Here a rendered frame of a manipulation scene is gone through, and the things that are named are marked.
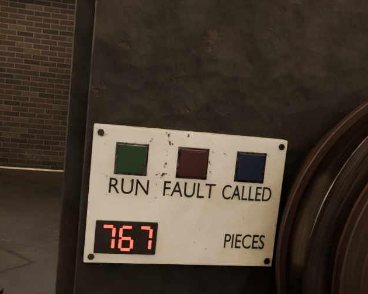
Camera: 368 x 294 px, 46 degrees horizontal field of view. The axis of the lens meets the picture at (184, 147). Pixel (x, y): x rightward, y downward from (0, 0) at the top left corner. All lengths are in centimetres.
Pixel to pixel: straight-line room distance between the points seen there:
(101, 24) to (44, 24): 604
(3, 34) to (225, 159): 619
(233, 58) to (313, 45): 12
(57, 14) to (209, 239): 613
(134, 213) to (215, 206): 11
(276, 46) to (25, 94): 608
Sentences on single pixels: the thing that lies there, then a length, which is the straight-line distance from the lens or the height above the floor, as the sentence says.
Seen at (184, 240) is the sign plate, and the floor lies 109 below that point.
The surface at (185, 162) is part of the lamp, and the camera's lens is 56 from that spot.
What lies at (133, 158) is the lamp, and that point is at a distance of 55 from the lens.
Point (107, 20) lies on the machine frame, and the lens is 58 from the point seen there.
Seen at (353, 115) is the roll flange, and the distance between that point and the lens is 57.
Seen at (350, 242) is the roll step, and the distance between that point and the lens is 50.
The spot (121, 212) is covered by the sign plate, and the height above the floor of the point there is 113.
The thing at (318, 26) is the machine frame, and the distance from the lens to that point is 65.
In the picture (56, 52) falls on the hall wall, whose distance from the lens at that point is 656.
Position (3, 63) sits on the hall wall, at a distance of 665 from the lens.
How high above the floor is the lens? 129
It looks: 7 degrees down
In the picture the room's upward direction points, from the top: 6 degrees clockwise
